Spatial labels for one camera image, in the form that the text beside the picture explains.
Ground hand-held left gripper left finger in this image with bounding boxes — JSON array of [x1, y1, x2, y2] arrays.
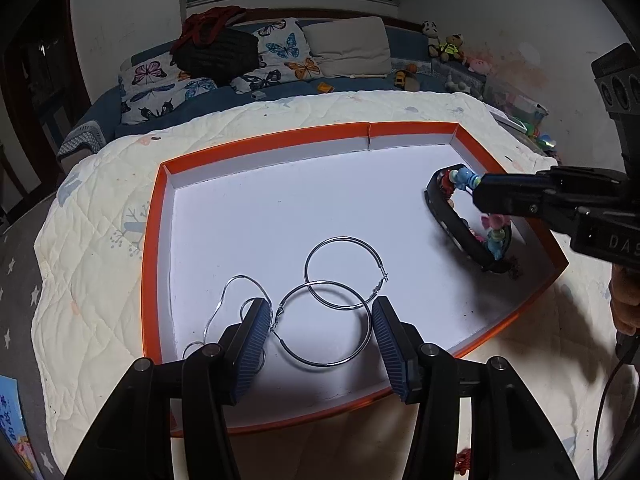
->
[[64, 297, 273, 480]]

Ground butterfly print pillow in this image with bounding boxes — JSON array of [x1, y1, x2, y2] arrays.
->
[[230, 18, 323, 93], [118, 57, 221, 126]]

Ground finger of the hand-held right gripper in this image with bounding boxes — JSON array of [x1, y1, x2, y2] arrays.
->
[[472, 167, 628, 201], [472, 192, 583, 236]]

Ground small dark chain bracelet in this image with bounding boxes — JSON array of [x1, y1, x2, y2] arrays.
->
[[495, 257, 523, 280]]

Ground grey star-print sheet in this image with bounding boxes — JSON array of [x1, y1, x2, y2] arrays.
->
[[0, 195, 71, 480]]

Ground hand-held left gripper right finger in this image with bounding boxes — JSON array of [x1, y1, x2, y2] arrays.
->
[[371, 296, 581, 480]]

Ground panda plush toy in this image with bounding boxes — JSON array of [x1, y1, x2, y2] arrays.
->
[[421, 21, 441, 58]]

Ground cream quilted blanket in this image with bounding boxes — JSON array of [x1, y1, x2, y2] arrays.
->
[[31, 89, 640, 480]]

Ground black cable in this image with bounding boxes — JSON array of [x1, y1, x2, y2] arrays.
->
[[595, 332, 640, 480]]

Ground red cloth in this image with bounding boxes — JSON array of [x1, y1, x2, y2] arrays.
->
[[172, 6, 246, 48]]

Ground green plastic toys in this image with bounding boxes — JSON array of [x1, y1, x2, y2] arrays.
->
[[520, 117, 558, 148]]

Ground silver chain necklace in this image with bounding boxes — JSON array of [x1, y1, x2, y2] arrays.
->
[[182, 275, 273, 376]]

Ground colourful picture book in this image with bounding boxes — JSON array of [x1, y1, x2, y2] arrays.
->
[[0, 374, 41, 480]]

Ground white flat box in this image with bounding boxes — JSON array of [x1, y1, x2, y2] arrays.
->
[[492, 110, 531, 133]]

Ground black wristband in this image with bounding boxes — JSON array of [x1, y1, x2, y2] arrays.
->
[[424, 164, 516, 273]]

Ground clear plastic storage box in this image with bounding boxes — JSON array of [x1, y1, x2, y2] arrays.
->
[[482, 67, 548, 121]]

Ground beige pillow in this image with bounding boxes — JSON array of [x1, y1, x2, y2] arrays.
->
[[303, 16, 392, 78]]

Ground brown teddy bear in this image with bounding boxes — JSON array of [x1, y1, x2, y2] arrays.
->
[[439, 33, 468, 63]]

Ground colourful bead bracelet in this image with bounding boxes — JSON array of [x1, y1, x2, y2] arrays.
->
[[439, 167, 508, 261]]

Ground person's right hand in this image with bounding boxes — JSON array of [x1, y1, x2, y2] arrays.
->
[[609, 265, 640, 333]]

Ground dark wooden door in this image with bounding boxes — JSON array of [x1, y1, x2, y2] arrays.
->
[[0, 10, 93, 201]]

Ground orange shallow cardboard box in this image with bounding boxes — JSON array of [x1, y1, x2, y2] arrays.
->
[[141, 121, 570, 436]]

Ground grey knit throw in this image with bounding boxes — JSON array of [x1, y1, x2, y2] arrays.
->
[[57, 121, 108, 161]]

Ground black quilted bag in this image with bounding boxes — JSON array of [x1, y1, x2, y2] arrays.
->
[[172, 27, 261, 86]]

